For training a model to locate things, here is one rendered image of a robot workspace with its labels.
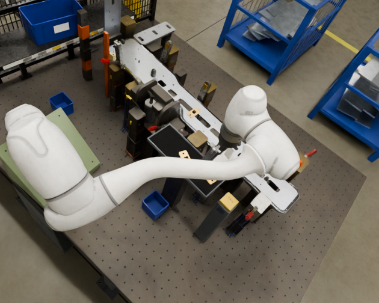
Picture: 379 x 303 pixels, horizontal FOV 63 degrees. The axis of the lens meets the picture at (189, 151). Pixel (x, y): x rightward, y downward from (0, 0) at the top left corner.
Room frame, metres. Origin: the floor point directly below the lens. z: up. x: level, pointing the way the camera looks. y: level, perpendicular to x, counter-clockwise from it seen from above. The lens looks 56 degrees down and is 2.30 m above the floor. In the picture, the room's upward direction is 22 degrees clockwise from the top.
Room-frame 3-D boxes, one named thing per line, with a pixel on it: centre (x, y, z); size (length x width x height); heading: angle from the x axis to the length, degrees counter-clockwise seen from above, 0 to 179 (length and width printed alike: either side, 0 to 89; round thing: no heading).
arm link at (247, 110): (0.68, -0.12, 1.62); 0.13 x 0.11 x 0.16; 51
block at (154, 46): (1.56, 0.45, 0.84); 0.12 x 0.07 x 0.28; 154
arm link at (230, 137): (0.69, -0.11, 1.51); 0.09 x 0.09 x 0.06
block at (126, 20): (1.58, 0.66, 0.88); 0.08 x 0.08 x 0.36; 64
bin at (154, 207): (0.65, 0.07, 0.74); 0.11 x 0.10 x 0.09; 64
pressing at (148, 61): (1.13, 0.04, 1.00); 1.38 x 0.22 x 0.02; 64
